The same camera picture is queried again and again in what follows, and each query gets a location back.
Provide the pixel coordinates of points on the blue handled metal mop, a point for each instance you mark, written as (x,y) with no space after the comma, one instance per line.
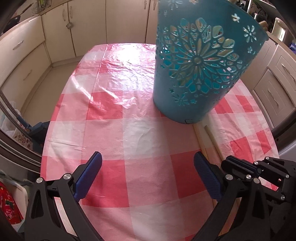
(31,137)

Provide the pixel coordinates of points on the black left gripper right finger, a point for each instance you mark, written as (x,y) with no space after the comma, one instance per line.
(251,220)

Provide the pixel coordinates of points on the teal perforated plastic basket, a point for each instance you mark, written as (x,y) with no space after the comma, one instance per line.
(202,49)

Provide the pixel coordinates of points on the pink checkered plastic tablecloth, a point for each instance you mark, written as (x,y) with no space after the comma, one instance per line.
(147,188)

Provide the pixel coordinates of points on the white lower kitchen cabinets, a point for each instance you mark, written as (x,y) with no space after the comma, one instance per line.
(67,30)

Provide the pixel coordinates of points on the round wooden chopstick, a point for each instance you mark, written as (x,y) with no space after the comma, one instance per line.
(215,144)

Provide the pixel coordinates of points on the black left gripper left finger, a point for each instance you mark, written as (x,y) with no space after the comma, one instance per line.
(43,221)

